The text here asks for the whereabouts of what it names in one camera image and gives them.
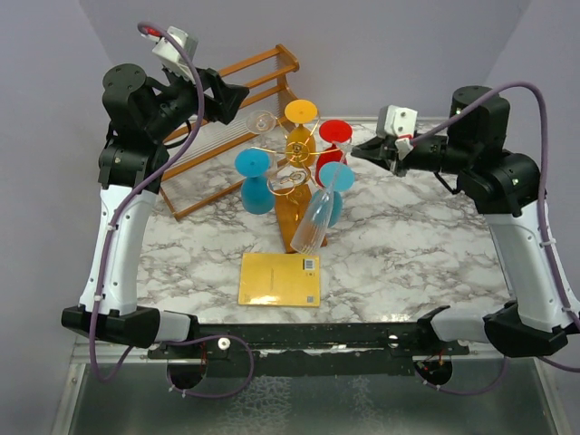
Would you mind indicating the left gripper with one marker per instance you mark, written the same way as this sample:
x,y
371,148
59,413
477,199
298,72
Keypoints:
x,y
226,99

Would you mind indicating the yellow book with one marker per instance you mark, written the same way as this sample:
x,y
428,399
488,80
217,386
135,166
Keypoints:
x,y
290,280

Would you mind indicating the wooden shelf rack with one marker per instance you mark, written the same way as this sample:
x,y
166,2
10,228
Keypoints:
x,y
206,173

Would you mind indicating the black metal mounting rail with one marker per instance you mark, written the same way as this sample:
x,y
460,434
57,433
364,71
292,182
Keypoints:
x,y
296,350

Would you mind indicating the ribbed clear wine glass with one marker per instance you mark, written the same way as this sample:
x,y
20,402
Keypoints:
x,y
309,237

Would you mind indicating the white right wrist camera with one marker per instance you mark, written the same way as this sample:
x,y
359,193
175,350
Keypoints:
x,y
399,123

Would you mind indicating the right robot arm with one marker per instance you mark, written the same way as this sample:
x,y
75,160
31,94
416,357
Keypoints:
x,y
509,192

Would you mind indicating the blue wine glass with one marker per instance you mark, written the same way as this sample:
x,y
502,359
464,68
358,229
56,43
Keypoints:
x,y
253,165
343,179

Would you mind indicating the red wine glass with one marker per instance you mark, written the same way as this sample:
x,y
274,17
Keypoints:
x,y
334,133

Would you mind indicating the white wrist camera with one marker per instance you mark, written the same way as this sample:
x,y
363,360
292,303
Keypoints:
x,y
399,123
170,57

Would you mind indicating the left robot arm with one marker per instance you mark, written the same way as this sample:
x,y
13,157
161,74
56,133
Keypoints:
x,y
143,113

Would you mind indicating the gold wire wine glass rack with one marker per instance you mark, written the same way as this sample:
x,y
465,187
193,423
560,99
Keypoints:
x,y
284,179

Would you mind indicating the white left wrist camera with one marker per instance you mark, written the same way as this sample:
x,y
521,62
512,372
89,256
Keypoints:
x,y
170,57

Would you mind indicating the wooden rack base board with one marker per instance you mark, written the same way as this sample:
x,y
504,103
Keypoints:
x,y
289,212

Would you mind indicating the yellow wine glass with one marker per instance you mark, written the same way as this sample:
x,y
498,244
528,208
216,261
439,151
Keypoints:
x,y
300,142

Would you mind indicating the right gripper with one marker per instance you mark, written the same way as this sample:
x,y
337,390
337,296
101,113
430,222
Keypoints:
x,y
376,149

